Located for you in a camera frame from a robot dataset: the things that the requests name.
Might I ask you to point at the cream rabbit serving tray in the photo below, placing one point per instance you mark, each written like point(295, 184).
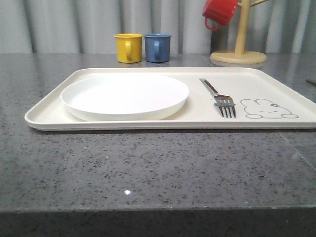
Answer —
point(260, 102)

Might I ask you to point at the white round plate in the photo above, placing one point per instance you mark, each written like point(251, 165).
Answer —
point(120, 97)

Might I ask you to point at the red mug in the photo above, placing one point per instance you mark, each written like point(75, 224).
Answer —
point(219, 11)

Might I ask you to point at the wooden mug tree stand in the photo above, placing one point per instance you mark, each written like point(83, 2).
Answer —
point(239, 55)

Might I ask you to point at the silver metal fork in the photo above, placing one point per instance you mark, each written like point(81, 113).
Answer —
point(224, 103)

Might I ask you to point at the blue mug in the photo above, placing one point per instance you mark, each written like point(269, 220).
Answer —
point(157, 47)

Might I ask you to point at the yellow mug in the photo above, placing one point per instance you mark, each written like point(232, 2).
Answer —
point(129, 47)

